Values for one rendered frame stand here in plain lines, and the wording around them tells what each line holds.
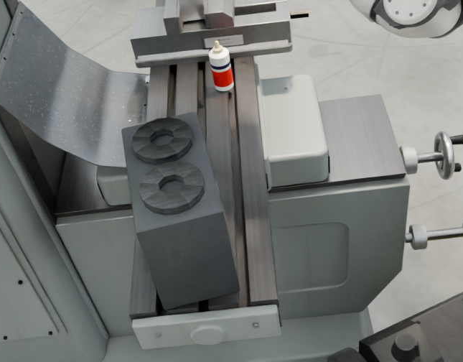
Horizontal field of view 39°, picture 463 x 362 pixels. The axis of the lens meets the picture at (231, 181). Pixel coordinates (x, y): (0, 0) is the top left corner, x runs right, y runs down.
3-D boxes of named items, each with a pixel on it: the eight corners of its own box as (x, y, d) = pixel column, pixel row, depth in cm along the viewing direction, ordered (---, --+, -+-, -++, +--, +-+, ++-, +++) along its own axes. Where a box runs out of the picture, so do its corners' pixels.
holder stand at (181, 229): (214, 191, 114) (194, 103, 100) (241, 291, 98) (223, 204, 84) (147, 207, 113) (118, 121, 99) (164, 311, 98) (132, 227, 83)
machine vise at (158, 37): (288, 14, 150) (286, -30, 142) (293, 52, 139) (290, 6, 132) (141, 31, 153) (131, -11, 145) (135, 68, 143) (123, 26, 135)
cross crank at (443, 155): (453, 154, 162) (459, 118, 153) (466, 188, 153) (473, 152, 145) (388, 161, 163) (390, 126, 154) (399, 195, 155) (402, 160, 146)
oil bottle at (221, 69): (233, 78, 136) (226, 34, 128) (234, 90, 133) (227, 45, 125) (214, 80, 136) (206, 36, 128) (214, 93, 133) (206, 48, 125)
